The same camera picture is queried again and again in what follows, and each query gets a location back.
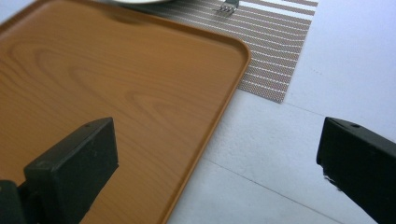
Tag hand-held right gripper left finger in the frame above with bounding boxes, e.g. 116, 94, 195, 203
17, 117, 120, 224

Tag white plate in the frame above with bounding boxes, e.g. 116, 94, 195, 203
110, 0, 176, 6

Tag striped woven placemat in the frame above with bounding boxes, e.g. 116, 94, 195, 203
99, 0, 319, 105

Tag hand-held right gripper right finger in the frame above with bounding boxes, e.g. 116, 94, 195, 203
316, 116, 396, 224

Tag silver fork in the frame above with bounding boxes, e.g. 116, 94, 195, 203
214, 0, 241, 15

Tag brown wood-grain tray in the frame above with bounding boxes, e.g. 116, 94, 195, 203
0, 0, 252, 224

